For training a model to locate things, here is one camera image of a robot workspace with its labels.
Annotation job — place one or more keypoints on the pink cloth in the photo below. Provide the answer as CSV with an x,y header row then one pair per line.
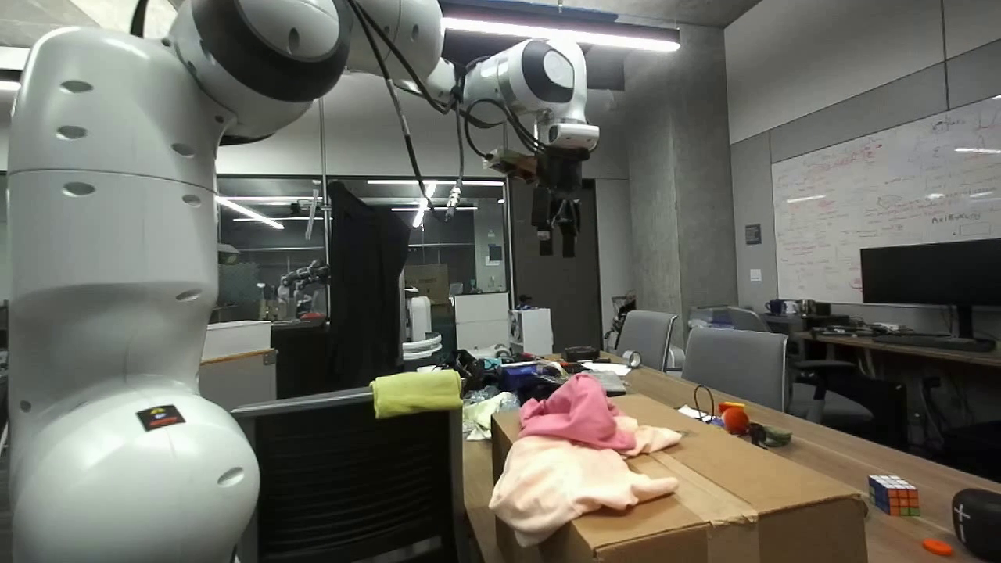
x,y
580,418

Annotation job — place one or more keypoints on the long ceiling light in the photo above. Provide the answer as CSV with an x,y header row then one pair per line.
x,y
628,38

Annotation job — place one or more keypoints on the black cloth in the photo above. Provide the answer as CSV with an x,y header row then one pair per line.
x,y
544,381

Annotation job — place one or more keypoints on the large black monitor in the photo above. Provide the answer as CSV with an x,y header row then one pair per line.
x,y
926,272

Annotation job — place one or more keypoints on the black round speaker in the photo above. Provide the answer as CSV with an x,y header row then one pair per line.
x,y
979,528

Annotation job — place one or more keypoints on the wide white cabinet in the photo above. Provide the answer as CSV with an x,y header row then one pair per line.
x,y
484,319

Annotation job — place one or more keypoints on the dark door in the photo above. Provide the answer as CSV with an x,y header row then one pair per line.
x,y
568,300

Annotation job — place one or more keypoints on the wooden side desk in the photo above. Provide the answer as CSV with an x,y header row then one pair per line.
x,y
239,363

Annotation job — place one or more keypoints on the narrow white cabinet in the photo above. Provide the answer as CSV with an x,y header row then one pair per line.
x,y
537,332

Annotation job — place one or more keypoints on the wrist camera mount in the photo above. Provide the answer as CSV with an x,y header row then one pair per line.
x,y
513,162

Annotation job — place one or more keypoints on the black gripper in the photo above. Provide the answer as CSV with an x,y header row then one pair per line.
x,y
559,182

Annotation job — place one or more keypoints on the wall whiteboard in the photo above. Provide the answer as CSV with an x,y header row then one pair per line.
x,y
887,197

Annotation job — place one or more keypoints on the pale crumpled plastic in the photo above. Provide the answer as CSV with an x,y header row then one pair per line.
x,y
489,410

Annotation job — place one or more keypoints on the long wooden desk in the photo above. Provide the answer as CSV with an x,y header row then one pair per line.
x,y
909,353

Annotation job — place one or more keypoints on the white rectangular box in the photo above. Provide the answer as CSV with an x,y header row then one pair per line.
x,y
239,340

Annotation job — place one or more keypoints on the dark green object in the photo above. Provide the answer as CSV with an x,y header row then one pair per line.
x,y
772,437

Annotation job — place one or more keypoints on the black keyboard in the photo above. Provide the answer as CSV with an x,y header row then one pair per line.
x,y
933,343

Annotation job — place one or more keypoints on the large cardboard box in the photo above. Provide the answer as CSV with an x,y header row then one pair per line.
x,y
772,517

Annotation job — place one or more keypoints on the orange ball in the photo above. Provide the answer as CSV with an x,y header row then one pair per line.
x,y
735,420

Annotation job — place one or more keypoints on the grey office chair with headrest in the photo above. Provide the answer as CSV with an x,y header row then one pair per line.
x,y
354,489

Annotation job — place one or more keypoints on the Rubik's cube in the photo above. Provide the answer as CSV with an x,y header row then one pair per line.
x,y
896,496

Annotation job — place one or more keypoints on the white papers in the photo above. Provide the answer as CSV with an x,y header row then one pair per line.
x,y
606,368

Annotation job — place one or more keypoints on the wall switch plate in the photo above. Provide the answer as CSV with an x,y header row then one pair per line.
x,y
751,235

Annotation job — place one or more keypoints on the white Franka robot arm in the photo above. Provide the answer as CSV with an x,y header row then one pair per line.
x,y
106,315

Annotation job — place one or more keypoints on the yellow cloth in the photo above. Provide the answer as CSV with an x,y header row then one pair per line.
x,y
416,394

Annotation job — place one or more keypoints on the long wooden table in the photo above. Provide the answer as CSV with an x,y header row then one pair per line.
x,y
833,458

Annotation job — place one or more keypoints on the peach cloth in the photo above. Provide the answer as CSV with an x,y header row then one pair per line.
x,y
563,485

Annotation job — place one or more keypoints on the small orange disc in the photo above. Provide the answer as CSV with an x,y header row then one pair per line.
x,y
940,547

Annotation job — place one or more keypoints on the white canister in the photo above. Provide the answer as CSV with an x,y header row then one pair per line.
x,y
422,317

